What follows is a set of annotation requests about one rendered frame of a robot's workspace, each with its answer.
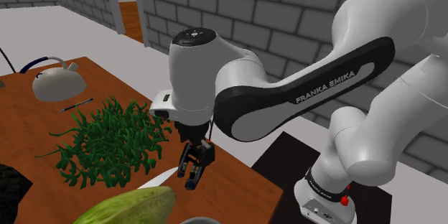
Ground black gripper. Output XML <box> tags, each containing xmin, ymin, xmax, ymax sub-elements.
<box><xmin>174</xmin><ymin>121</ymin><xmax>216</xmax><ymax>191</ymax></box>

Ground white knife blade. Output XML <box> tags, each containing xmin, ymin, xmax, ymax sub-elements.
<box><xmin>136</xmin><ymin>167</ymin><xmax>179</xmax><ymax>190</ymax></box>

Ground brown wooden table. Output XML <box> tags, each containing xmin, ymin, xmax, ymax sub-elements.
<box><xmin>0</xmin><ymin>56</ymin><xmax>285</xmax><ymax>224</ymax></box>

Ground grey round thing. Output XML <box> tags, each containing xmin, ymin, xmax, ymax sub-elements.
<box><xmin>179</xmin><ymin>217</ymin><xmax>222</xmax><ymax>224</ymax></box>

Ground green squash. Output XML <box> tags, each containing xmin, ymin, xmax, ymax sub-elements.
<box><xmin>72</xmin><ymin>185</ymin><xmax>177</xmax><ymax>224</ymax></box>

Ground green leafy plant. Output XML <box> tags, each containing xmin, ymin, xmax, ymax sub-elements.
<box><xmin>34</xmin><ymin>95</ymin><xmax>174</xmax><ymax>190</ymax></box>

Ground dark robot stand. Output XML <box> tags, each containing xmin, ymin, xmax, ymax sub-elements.
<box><xmin>251</xmin><ymin>131</ymin><xmax>393</xmax><ymax>224</ymax></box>

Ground dark pen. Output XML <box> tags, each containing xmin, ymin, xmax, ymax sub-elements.
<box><xmin>59</xmin><ymin>98</ymin><xmax>95</xmax><ymax>113</ymax></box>

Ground grey framed doorway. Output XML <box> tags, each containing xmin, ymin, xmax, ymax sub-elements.
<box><xmin>101</xmin><ymin>0</ymin><xmax>152</xmax><ymax>48</ymax></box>

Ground black coarse thing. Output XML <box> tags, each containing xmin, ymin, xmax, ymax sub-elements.
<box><xmin>0</xmin><ymin>162</ymin><xmax>34</xmax><ymax>224</ymax></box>

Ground white kettle with blue handle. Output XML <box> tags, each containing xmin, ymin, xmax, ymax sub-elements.
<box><xmin>19</xmin><ymin>55</ymin><xmax>88</xmax><ymax>103</ymax></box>

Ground thin black cable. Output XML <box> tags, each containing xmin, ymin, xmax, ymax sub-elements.
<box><xmin>0</xmin><ymin>47</ymin><xmax>17</xmax><ymax>74</ymax></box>

